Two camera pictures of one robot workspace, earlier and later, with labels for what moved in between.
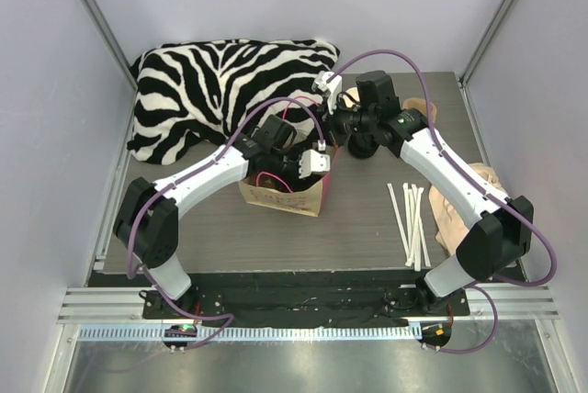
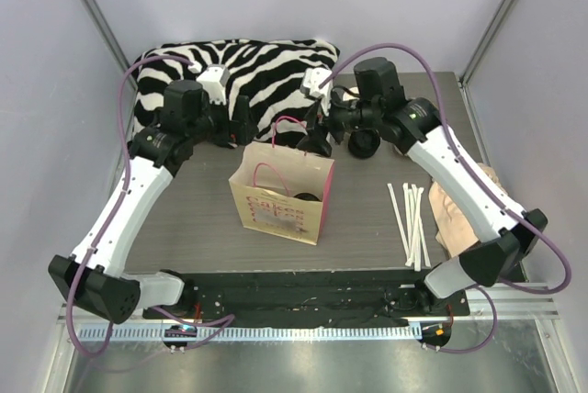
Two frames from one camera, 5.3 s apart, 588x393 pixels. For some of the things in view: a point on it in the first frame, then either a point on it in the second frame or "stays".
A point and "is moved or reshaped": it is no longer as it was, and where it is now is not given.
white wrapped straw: x=418 y=260 stays
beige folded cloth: x=451 y=225 stays
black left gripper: x=285 y=168 → x=230 y=122
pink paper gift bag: x=307 y=201 is moved or reshaped
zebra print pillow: x=188 y=95 stays
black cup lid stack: x=362 y=145 stays
